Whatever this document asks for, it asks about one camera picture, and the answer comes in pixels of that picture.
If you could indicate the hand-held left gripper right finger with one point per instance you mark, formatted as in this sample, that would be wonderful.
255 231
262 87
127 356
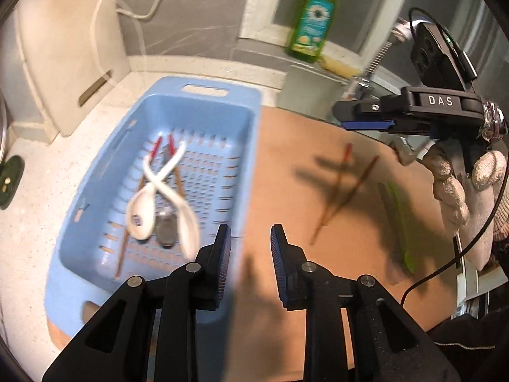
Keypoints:
276 254

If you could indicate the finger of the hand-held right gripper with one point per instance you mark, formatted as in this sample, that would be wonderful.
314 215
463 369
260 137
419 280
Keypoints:
368 125
366 108

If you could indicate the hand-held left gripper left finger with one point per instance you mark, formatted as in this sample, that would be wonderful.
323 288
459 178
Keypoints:
225 246

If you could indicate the white ceramic spoon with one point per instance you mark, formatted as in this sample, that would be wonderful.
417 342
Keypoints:
190 230
139 217

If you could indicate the blue plastic basket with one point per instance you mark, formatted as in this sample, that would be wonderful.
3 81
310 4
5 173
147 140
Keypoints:
222 159

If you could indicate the green plastic utensil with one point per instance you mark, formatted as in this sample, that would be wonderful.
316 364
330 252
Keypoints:
401 234

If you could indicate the person's right hand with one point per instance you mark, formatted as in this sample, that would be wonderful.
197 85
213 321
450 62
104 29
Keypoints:
449 191

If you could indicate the yellow sponge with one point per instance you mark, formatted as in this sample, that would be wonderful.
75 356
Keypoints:
338 67

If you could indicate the metal spoon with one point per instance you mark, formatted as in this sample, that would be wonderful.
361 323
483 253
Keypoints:
167 230

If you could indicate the brown wooden board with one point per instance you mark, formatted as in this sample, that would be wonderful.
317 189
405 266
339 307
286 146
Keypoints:
286 167

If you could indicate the green dish soap bottle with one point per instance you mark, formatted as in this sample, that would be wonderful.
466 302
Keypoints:
314 20

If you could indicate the black jacket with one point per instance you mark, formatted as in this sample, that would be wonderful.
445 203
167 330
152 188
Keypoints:
469 346

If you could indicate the dark green round pad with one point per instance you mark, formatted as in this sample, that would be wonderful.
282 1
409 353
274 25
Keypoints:
10 181

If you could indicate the beige box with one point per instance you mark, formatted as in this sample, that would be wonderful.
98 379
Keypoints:
71 47

